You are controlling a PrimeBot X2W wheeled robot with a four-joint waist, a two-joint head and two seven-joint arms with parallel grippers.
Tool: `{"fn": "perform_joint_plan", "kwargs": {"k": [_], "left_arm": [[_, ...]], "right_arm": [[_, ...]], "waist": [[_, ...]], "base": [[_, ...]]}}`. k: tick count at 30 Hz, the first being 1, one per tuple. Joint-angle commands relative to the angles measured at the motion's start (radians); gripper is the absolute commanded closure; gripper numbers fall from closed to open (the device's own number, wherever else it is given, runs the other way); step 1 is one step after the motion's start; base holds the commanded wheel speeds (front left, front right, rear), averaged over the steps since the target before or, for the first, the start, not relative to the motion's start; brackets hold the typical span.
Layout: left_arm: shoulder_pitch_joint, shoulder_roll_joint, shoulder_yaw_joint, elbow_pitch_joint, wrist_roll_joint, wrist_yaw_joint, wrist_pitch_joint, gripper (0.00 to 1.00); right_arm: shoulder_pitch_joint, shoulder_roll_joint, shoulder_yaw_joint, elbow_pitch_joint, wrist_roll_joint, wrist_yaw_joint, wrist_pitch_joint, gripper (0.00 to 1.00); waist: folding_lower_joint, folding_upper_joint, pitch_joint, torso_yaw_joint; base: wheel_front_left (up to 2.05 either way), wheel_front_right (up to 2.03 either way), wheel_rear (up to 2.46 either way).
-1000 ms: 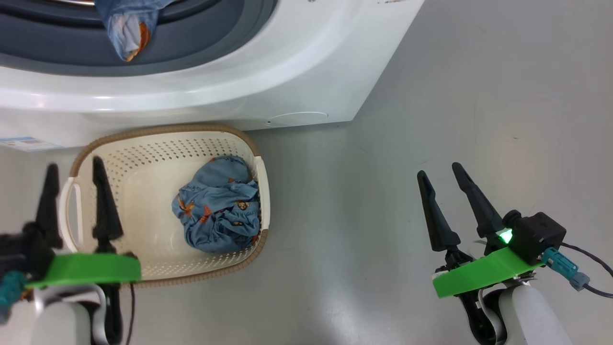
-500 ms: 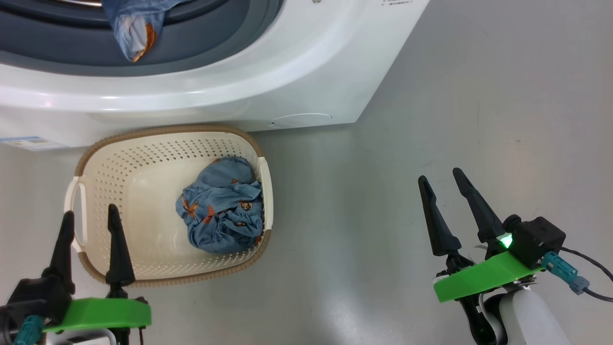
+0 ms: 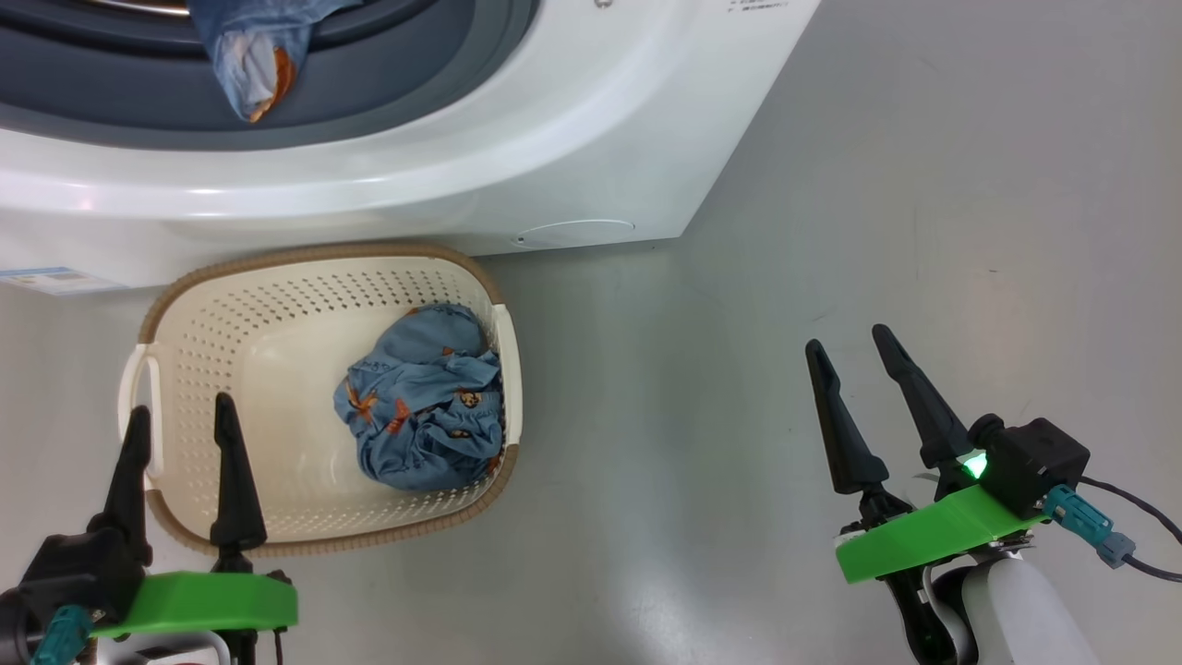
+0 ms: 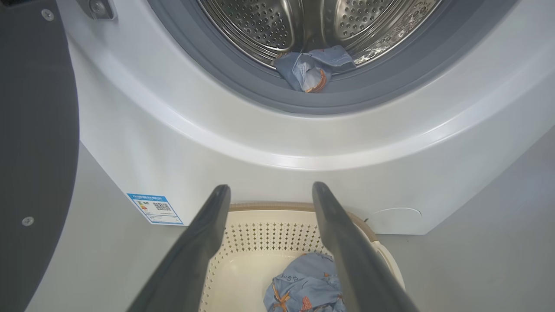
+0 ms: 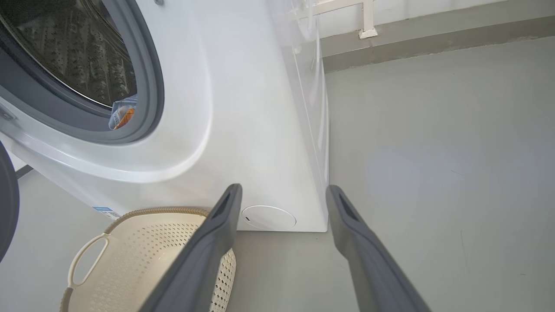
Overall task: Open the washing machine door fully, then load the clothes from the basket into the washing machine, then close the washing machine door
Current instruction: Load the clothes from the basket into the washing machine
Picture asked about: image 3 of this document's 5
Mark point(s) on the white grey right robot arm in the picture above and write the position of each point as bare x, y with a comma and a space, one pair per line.
1025, 619

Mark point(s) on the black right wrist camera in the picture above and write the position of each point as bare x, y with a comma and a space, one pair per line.
1039, 462

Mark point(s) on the cream perforated laundry basket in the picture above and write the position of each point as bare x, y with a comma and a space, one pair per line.
268, 342

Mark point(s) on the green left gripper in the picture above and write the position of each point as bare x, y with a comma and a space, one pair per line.
212, 600

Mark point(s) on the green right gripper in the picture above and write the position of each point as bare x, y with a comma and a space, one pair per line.
933, 536

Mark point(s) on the white front-load washing machine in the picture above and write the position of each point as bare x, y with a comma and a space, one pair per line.
462, 157

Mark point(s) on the blue energy label sticker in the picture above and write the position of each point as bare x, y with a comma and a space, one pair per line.
55, 279

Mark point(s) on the small printed text sticker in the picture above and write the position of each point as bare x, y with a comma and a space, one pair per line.
757, 5

